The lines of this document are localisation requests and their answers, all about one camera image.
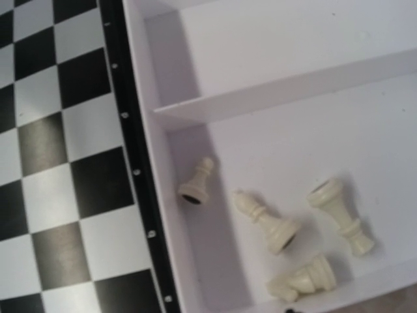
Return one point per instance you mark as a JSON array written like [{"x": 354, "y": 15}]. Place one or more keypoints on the white chess knight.
[{"x": 315, "y": 276}]

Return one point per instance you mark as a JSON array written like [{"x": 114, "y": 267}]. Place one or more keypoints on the white plastic divided tray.
[{"x": 282, "y": 95}]

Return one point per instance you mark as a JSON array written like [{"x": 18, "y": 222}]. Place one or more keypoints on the white chess pawn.
[{"x": 195, "y": 190}]

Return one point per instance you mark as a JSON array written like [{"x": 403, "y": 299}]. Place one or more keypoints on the white chess rook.
[{"x": 329, "y": 198}]

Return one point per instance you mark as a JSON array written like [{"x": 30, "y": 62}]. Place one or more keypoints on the black and silver chessboard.
[{"x": 72, "y": 233}]

